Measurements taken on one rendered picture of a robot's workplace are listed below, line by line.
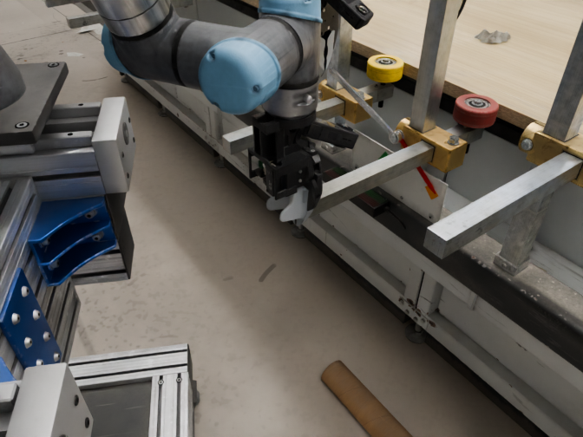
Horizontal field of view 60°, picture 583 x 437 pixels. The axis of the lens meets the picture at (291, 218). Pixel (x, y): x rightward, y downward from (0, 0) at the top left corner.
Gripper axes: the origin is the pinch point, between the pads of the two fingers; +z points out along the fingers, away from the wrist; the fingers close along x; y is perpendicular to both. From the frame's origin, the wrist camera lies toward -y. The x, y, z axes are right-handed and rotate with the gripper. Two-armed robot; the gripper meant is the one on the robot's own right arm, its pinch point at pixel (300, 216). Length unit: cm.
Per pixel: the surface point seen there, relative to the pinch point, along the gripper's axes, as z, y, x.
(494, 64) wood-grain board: -7, -62, -10
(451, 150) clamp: -4.3, -29.8, 5.0
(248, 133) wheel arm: -2.5, -5.3, -24.0
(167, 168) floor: 83, -33, -148
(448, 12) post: -26.1, -31.2, -2.2
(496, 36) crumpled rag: -9, -73, -19
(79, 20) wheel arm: 1, -4, -123
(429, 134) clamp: -4.4, -30.7, -0.9
